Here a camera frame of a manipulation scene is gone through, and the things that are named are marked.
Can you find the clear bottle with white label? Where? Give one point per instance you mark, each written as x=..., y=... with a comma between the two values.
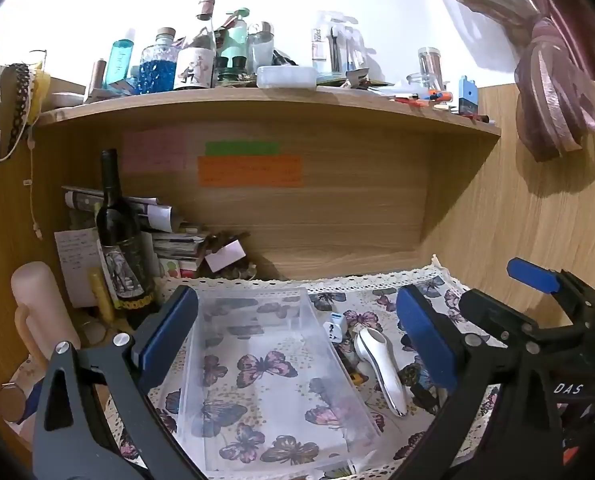
x=197, y=55

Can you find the white travel plug adapter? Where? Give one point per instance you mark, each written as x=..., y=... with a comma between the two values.
x=338, y=327

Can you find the stack of booklets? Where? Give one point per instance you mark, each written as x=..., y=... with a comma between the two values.
x=180, y=250

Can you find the teal liquid bottle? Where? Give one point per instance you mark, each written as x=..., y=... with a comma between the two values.
x=120, y=62

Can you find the clear packaged stationery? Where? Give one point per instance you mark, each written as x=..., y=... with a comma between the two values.
x=335, y=42

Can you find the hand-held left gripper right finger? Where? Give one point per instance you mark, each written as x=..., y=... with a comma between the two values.
x=427, y=342

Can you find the black lace ribbon roll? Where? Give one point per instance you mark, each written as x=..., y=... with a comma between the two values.
x=20, y=92

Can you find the glass bottle with blue beads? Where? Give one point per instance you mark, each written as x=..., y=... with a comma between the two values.
x=158, y=67

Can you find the clear plastic storage container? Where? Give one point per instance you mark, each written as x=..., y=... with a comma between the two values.
x=277, y=400

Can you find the orange sticky note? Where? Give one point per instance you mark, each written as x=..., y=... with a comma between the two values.
x=250, y=171

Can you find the blue flat object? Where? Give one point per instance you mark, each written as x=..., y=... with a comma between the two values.
x=35, y=397

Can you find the white handwritten note paper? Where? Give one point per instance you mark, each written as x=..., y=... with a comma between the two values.
x=75, y=265

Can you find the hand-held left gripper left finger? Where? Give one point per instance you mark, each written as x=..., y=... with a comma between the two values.
x=165, y=340

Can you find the green pump bottle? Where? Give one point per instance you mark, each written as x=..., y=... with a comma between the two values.
x=235, y=35

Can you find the clear glass jar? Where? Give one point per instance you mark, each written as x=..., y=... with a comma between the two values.
x=429, y=67

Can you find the pile of small trinkets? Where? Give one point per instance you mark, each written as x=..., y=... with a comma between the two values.
x=237, y=272

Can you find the pink curtain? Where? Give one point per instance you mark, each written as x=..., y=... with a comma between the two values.
x=552, y=60

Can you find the pale yellow tube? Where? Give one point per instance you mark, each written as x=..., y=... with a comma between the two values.
x=101, y=295

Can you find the white handheld massager device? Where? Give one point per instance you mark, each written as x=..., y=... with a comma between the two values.
x=380, y=370

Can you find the light purple paper note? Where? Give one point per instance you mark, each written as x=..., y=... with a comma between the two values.
x=225, y=256

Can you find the blue block toy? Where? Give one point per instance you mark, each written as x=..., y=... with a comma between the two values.
x=468, y=95

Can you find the small round mirror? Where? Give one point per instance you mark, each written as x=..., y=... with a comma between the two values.
x=11, y=402

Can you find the orange toy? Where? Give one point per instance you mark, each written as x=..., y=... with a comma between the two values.
x=435, y=96

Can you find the white card with cartoon figures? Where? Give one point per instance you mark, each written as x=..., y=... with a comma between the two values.
x=170, y=269

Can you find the white plastic box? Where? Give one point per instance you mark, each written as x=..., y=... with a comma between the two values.
x=285, y=76

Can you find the green sticky note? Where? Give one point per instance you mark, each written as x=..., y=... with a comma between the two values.
x=242, y=148

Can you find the butterfly print lace tablecloth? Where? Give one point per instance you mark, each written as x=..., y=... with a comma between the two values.
x=367, y=300

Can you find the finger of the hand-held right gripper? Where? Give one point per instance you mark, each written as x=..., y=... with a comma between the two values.
x=497, y=317
x=530, y=272

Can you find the black binoculars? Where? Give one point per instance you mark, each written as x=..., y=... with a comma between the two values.
x=230, y=67

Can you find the beige cylinder lamp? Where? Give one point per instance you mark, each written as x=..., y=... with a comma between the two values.
x=35, y=290

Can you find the wooden shelf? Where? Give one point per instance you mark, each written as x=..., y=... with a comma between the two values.
x=277, y=105

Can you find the dark wine bottle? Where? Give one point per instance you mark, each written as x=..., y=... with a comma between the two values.
x=122, y=255

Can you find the clear bottle with silver cap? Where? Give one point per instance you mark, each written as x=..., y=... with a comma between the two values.
x=261, y=45

